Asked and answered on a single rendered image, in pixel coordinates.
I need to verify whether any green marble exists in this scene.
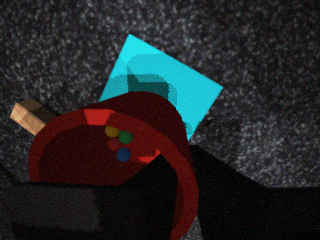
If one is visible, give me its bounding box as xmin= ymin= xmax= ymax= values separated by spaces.
xmin=118 ymin=130 xmax=133 ymax=144

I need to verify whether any brown marble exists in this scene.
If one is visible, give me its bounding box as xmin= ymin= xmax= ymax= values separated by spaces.
xmin=104 ymin=125 xmax=120 ymax=138

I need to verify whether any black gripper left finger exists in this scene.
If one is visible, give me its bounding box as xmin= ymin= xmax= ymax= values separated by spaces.
xmin=1 ymin=153 xmax=178 ymax=240

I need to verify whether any blue marble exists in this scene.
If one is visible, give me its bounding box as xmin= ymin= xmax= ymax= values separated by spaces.
xmin=116 ymin=148 xmax=131 ymax=162

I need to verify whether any dark red cup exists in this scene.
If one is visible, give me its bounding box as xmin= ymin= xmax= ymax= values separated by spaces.
xmin=28 ymin=91 xmax=198 ymax=240

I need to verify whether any red marble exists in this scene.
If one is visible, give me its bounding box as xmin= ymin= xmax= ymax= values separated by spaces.
xmin=107 ymin=137 xmax=122 ymax=151

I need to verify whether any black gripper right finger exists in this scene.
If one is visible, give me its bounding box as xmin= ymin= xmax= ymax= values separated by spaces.
xmin=189 ymin=145 xmax=320 ymax=240

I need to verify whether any tan wooden bar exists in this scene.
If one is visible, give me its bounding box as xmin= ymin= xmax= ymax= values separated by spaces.
xmin=10 ymin=98 xmax=57 ymax=135

